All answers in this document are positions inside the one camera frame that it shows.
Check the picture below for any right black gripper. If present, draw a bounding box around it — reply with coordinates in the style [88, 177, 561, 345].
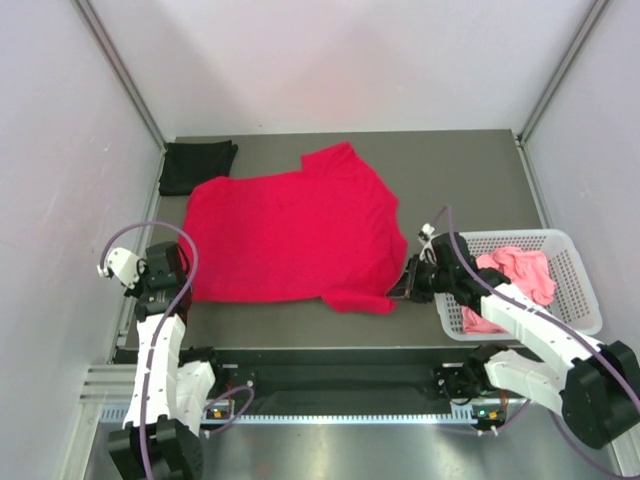
[387, 254, 455, 304]

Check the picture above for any red polo t shirt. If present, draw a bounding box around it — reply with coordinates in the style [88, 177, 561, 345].
[181, 143, 408, 315]

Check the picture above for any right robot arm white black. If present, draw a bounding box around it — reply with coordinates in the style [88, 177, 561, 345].
[391, 223, 639, 449]

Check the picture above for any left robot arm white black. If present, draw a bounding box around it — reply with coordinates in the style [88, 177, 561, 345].
[98, 242, 227, 479]

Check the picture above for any folded black t shirt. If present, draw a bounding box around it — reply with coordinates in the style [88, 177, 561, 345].
[158, 140, 239, 197]

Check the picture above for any pink crumpled t shirt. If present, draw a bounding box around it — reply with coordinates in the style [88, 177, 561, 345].
[462, 246, 556, 334]

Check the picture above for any white perforated plastic basket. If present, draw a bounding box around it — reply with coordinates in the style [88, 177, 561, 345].
[435, 229, 602, 342]

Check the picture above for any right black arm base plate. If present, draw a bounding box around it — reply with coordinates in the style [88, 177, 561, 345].
[434, 345, 499, 405]

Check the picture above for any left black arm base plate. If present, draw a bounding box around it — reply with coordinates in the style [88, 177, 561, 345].
[207, 350, 257, 400]

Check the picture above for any slotted grey cable duct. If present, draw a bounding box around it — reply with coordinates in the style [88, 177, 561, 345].
[99, 404, 478, 427]

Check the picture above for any left aluminium corner post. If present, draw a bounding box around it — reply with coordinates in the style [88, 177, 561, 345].
[71, 0, 166, 149]

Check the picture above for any aluminium corner post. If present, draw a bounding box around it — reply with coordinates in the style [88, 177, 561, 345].
[71, 0, 166, 149]
[516, 0, 614, 146]

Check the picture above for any right aluminium corner post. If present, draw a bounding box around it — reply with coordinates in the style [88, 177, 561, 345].
[516, 0, 614, 146]

